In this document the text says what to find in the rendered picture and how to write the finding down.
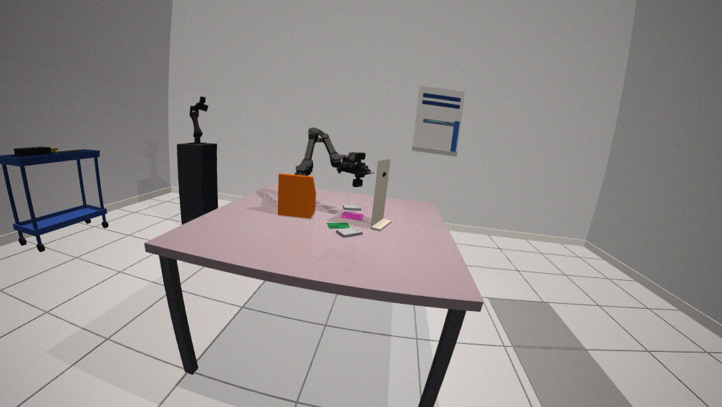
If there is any magenta square zone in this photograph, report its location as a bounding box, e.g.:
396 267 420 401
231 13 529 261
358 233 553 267
340 212 364 221

